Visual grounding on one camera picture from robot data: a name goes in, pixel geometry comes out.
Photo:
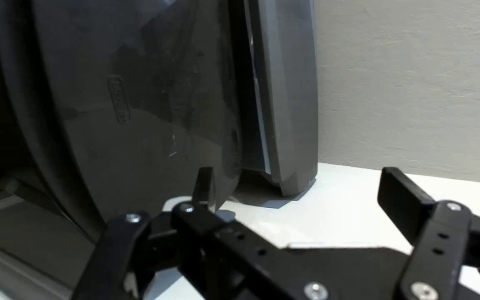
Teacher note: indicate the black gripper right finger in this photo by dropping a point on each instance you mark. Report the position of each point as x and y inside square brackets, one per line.
[437, 251]

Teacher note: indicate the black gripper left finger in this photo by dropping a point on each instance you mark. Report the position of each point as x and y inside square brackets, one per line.
[223, 256]

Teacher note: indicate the dark grey trash bin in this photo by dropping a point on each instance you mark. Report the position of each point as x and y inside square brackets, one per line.
[290, 84]

